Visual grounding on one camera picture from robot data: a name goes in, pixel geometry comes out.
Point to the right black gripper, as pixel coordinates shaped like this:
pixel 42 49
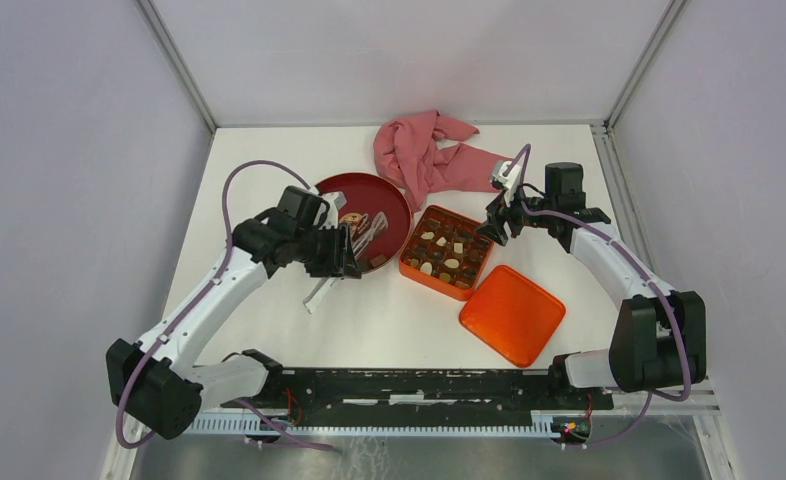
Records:
pixel 496 211

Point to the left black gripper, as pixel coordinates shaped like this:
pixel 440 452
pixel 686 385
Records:
pixel 339 262

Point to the orange chocolate box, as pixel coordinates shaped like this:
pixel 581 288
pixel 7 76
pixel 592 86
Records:
pixel 445 253

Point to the round dark red plate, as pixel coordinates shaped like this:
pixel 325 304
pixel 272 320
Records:
pixel 366 195

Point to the orange box lid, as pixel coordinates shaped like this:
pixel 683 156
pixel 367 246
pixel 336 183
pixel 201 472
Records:
pixel 512 315

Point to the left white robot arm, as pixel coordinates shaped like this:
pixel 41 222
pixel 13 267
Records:
pixel 155 381

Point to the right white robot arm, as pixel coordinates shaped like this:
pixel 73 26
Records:
pixel 659 340

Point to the pink cloth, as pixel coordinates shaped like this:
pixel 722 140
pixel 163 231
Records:
pixel 427 153

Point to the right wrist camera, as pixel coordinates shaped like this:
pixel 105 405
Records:
pixel 505 178

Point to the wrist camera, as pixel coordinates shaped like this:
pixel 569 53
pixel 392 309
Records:
pixel 335 201
pixel 505 178

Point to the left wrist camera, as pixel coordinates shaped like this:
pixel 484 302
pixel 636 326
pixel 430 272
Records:
pixel 335 201

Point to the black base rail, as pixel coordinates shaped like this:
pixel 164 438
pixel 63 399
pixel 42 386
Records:
pixel 316 397

